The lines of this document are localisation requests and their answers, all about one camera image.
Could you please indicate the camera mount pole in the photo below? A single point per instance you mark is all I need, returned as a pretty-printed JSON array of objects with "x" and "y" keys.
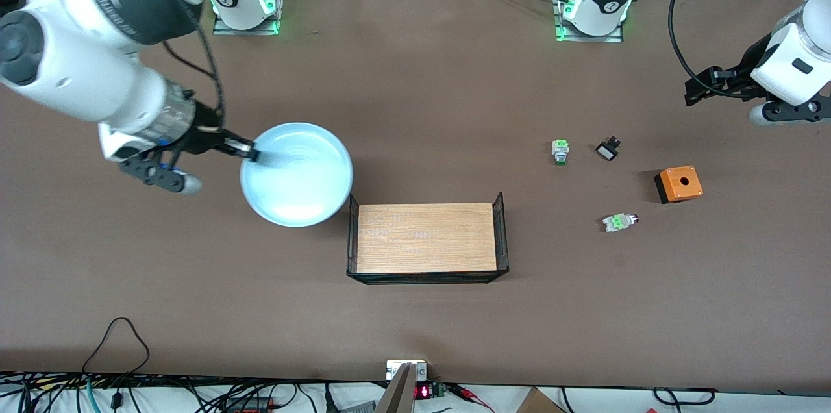
[{"x": 397, "y": 397}]

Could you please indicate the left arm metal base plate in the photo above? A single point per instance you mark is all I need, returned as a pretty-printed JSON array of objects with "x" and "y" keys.
[{"x": 591, "y": 38}]

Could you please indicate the light blue ceramic plate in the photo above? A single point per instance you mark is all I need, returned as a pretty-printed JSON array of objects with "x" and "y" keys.
[{"x": 298, "y": 179}]

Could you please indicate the orange button enclosure box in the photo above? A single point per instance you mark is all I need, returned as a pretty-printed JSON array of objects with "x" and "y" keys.
[{"x": 682, "y": 184}]

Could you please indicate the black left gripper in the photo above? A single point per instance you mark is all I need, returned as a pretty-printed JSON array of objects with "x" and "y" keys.
[{"x": 742, "y": 75}]

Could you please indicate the red alligator clip lead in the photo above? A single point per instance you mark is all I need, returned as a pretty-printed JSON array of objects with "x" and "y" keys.
[{"x": 464, "y": 391}]

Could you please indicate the small black switch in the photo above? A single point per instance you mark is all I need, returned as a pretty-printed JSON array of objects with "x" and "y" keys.
[{"x": 607, "y": 150}]

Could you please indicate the silver pole mount plate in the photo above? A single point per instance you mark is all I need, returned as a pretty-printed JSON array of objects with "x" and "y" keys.
[{"x": 391, "y": 371}]

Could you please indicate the red digit display module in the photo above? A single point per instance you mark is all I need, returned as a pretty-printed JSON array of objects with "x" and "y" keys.
[{"x": 423, "y": 392}]

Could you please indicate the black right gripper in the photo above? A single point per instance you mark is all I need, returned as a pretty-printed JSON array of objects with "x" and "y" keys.
[{"x": 204, "y": 134}]

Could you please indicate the black power strip orange switches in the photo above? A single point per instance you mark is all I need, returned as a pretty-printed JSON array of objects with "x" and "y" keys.
[{"x": 250, "y": 406}]

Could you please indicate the grey power adapter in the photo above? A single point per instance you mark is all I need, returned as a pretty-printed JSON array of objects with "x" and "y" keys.
[{"x": 357, "y": 408}]

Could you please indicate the green push button switch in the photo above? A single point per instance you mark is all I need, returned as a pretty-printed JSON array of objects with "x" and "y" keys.
[{"x": 560, "y": 150}]

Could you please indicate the brown cardboard piece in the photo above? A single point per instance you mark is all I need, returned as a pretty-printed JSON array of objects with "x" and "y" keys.
[{"x": 539, "y": 403}]

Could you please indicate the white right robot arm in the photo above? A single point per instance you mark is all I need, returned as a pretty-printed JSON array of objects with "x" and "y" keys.
[{"x": 78, "y": 69}]

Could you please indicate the green white switch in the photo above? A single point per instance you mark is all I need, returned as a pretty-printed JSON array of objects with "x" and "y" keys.
[{"x": 618, "y": 223}]

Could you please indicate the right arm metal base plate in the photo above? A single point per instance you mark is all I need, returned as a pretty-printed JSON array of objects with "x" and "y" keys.
[{"x": 272, "y": 23}]

